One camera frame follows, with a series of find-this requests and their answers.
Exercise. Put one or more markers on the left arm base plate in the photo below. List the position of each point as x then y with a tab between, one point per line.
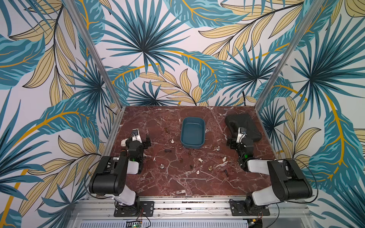
144	208

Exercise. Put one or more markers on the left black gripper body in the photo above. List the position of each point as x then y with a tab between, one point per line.
145	144

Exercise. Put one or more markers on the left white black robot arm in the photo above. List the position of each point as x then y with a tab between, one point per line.
109	178

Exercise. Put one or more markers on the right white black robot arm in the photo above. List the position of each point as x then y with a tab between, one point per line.
287	180

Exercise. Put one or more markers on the teal plastic storage box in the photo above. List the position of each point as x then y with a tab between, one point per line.
193	133

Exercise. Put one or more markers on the black plastic case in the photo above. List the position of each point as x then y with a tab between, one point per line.
243	123

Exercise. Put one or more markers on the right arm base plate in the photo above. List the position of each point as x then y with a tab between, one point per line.
247	208

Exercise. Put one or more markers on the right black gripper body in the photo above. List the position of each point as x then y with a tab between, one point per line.
238	142

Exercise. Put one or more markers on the aluminium front rail frame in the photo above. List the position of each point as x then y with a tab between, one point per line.
190	212

